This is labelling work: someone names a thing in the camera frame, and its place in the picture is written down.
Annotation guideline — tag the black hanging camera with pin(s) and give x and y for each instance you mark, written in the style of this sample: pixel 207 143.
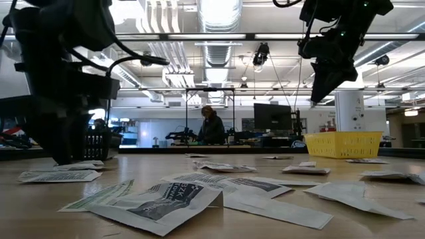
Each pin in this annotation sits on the black hanging camera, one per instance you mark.
pixel 382 60
pixel 260 54
pixel 146 63

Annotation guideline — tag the white bandage strip wrapper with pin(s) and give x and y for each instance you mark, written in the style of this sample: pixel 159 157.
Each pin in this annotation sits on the white bandage strip wrapper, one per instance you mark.
pixel 299 182
pixel 307 164
pixel 375 207
pixel 279 210
pixel 335 190

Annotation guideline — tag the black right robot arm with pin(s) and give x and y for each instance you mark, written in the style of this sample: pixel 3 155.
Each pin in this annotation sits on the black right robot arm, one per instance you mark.
pixel 365 10

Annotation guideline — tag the black aluminium table frame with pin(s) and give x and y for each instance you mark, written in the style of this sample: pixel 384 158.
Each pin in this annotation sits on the black aluminium table frame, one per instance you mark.
pixel 199 150

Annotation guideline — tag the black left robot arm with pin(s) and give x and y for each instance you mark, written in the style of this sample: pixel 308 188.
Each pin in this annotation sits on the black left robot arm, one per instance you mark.
pixel 50 23

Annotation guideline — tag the green-printed bandage wrapper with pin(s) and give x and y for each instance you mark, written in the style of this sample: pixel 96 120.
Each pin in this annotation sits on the green-printed bandage wrapper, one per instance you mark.
pixel 99 196

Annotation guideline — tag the black neighbouring robot arm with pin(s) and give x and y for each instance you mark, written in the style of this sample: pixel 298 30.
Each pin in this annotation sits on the black neighbouring robot arm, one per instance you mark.
pixel 181 135

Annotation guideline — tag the ceiling lamp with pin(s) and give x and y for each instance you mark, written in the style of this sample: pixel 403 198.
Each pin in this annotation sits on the ceiling lamp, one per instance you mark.
pixel 411 113

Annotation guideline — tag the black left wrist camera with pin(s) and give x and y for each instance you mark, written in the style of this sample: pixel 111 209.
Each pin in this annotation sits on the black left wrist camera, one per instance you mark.
pixel 96 85

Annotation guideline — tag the white blue round object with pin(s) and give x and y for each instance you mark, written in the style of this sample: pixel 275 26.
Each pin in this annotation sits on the white blue round object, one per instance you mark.
pixel 298 144

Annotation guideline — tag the yellow plastic basket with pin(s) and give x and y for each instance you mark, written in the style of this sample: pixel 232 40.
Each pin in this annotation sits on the yellow plastic basket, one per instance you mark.
pixel 343 144

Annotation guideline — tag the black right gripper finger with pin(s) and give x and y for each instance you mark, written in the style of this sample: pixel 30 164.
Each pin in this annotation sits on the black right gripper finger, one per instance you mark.
pixel 327 81

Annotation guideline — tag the black neighbouring station frame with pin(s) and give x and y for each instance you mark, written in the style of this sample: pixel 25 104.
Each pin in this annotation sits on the black neighbouring station frame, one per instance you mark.
pixel 186 113

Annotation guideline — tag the black computer monitor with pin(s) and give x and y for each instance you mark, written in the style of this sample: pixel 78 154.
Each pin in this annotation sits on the black computer monitor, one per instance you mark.
pixel 272 116

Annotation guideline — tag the black plastic basket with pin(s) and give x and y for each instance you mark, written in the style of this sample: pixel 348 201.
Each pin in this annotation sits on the black plastic basket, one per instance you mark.
pixel 98 146

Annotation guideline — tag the white pillar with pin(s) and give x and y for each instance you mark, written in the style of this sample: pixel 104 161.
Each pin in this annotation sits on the white pillar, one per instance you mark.
pixel 350 113

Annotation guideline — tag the black overhead frame beam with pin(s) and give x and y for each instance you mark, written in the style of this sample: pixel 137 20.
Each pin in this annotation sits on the black overhead frame beam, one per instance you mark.
pixel 199 36

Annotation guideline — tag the silver ventilation duct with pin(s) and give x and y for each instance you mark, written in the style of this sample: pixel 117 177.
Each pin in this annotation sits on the silver ventilation duct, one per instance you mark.
pixel 217 53

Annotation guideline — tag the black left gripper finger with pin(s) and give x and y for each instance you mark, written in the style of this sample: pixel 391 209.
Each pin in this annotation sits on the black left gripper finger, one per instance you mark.
pixel 66 132

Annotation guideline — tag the person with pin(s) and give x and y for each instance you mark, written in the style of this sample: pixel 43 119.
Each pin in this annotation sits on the person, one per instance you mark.
pixel 99 124
pixel 212 127

